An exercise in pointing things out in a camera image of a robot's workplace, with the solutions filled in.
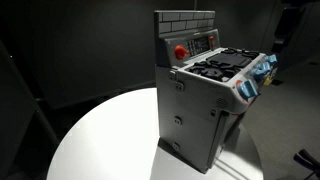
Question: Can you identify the grey toy stove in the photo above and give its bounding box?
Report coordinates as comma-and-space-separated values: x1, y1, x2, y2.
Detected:
153, 9, 279, 174

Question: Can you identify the blue stove knob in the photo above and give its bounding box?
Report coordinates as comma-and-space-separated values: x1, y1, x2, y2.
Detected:
265, 53, 278, 66
251, 62, 272, 81

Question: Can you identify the red round knob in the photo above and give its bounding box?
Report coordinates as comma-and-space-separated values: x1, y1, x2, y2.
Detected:
174, 44, 190, 61

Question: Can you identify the black burner grate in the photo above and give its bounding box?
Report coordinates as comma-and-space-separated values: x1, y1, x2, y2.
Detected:
188, 59, 243, 83
221, 47, 261, 60

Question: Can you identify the black keypad panel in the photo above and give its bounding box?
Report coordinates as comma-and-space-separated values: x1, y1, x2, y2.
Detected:
185, 35, 211, 56

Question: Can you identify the black ribbed griddle plate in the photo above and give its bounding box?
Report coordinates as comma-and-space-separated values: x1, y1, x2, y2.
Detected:
206, 52, 254, 68

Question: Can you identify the black stand base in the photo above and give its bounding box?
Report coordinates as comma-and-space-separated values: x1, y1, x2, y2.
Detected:
293, 148, 320, 180

